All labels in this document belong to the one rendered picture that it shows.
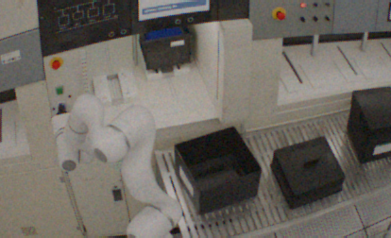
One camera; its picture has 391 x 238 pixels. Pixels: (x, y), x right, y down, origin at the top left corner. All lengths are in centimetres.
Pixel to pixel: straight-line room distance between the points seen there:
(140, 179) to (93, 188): 110
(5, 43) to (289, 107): 147
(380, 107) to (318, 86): 44
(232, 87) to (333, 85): 67
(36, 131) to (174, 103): 72
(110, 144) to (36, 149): 103
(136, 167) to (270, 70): 102
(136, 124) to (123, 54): 139
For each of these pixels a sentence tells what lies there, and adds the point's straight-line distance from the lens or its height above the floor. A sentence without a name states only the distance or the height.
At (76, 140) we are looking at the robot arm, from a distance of 195.
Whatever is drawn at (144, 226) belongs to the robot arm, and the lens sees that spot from 192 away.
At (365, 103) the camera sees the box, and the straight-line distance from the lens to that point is 271.
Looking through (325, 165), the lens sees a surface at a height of 86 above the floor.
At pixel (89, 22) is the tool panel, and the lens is 222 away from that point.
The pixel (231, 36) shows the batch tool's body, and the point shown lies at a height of 135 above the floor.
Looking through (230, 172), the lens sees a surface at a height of 77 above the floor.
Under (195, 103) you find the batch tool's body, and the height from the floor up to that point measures 87.
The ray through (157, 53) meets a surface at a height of 103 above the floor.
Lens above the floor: 274
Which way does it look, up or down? 44 degrees down
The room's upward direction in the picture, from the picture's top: straight up
